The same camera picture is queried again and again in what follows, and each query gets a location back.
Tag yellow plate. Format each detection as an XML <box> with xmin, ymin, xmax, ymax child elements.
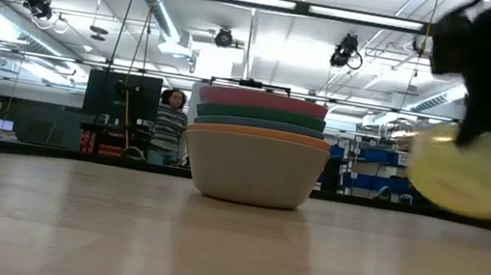
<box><xmin>398</xmin><ymin>119</ymin><xmax>491</xmax><ymax>222</ymax></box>

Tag pink bowl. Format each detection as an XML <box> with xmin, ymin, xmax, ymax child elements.
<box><xmin>196</xmin><ymin>81</ymin><xmax>331</xmax><ymax>124</ymax></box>

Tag teal green bowl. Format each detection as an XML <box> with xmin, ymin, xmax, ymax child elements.
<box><xmin>194</xmin><ymin>97</ymin><xmax>329</xmax><ymax>136</ymax></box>

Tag orange bowl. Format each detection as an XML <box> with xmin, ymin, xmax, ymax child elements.
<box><xmin>185</xmin><ymin>116</ymin><xmax>333</xmax><ymax>153</ymax></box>

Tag blue storage bins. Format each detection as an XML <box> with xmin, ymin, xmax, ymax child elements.
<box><xmin>323</xmin><ymin>141</ymin><xmax>420</xmax><ymax>199</ymax></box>

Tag white bowl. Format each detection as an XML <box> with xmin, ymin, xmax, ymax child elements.
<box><xmin>175</xmin><ymin>124</ymin><xmax>333</xmax><ymax>217</ymax></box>

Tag standing person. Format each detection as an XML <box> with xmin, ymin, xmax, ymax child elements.
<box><xmin>145</xmin><ymin>85</ymin><xmax>194</xmax><ymax>170</ymax></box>

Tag black monitor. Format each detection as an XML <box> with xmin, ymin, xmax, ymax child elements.
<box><xmin>79</xmin><ymin>67</ymin><xmax>166</xmax><ymax>134</ymax></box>

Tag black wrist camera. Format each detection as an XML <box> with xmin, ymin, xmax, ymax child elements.
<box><xmin>423</xmin><ymin>7</ymin><xmax>478</xmax><ymax>81</ymax></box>

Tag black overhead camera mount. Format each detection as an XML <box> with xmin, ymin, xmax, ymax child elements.
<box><xmin>207</xmin><ymin>72</ymin><xmax>293</xmax><ymax>98</ymax></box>

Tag yellow hanging cable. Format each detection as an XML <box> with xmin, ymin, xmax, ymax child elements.
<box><xmin>115</xmin><ymin>71</ymin><xmax>141</xmax><ymax>151</ymax></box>

